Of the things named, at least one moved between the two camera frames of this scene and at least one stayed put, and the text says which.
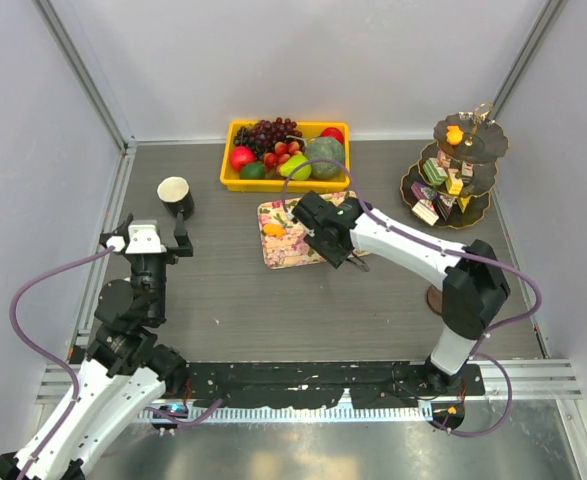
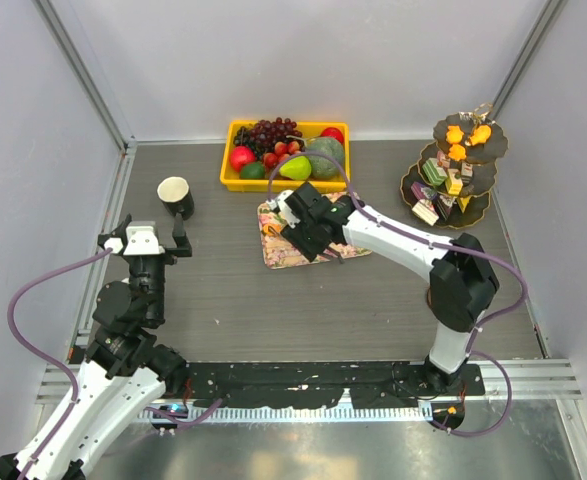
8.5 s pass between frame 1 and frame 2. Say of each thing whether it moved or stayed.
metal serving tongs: moved
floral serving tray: stayed
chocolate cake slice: stayed
